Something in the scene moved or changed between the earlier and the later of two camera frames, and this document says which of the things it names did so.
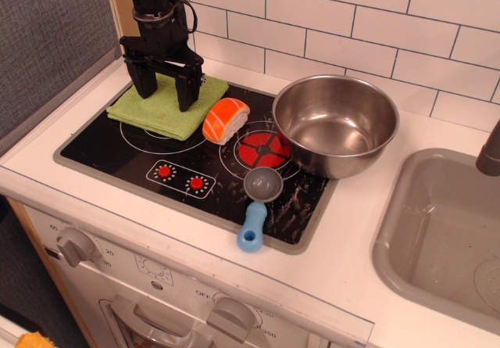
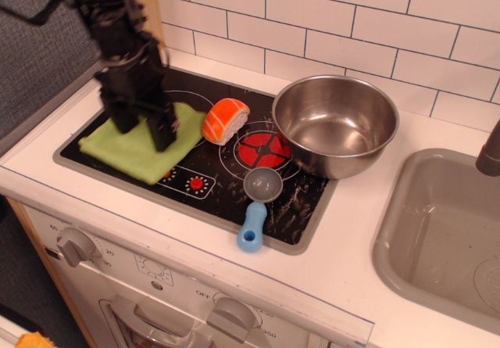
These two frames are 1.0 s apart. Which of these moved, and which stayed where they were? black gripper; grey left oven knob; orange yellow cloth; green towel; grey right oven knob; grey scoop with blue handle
Moved: black gripper; green towel
Stayed: orange yellow cloth; grey scoop with blue handle; grey right oven knob; grey left oven knob
